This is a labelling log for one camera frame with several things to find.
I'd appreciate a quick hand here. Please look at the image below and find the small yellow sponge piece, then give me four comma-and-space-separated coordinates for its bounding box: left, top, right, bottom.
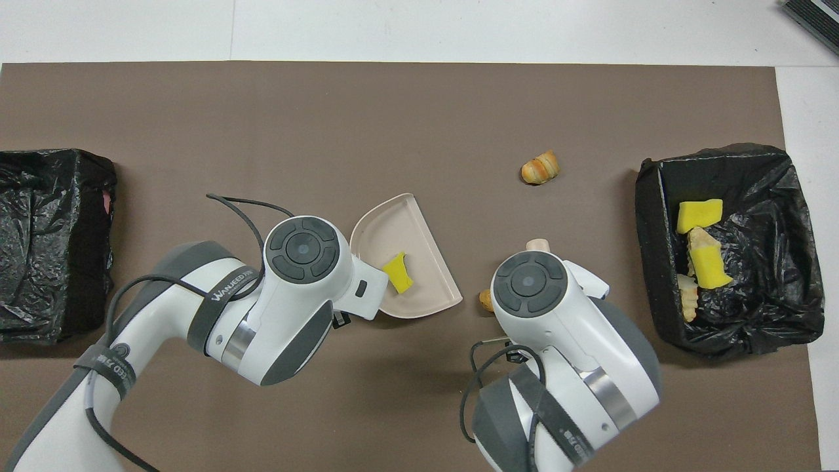
382, 252, 415, 294

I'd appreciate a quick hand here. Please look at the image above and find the beige plastic dustpan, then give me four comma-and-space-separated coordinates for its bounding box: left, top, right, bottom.
349, 193, 463, 320

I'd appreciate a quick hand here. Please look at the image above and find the striped croissant bread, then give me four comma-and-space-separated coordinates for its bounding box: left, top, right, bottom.
521, 150, 560, 186

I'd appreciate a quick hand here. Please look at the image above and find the pale beige sponge chunk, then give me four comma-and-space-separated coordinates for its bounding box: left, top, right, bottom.
677, 274, 699, 323

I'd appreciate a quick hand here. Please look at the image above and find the thick beige sponge chunk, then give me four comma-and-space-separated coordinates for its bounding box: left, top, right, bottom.
687, 226, 722, 254

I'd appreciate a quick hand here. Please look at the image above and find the yellow green scouring sponge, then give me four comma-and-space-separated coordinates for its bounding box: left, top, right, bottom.
692, 246, 734, 290

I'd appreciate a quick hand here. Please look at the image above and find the curved yellow sponge piece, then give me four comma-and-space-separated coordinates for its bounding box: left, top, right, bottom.
676, 199, 724, 235

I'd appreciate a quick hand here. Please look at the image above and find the black bag lined bin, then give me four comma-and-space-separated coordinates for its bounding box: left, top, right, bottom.
0, 149, 119, 346
634, 142, 827, 361

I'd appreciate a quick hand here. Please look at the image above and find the brown paper table mat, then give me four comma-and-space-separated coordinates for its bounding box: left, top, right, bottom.
0, 61, 821, 472

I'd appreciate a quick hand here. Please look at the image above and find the dark ribbed panel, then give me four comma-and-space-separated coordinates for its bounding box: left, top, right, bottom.
779, 0, 839, 56

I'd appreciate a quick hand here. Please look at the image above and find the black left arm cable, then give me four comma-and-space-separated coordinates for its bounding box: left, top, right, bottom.
85, 193, 296, 472

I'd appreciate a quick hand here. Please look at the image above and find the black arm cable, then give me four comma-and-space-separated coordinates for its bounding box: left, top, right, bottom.
459, 338, 548, 446
85, 193, 296, 472

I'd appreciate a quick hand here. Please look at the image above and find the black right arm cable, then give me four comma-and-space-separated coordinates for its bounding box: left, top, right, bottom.
459, 338, 548, 446

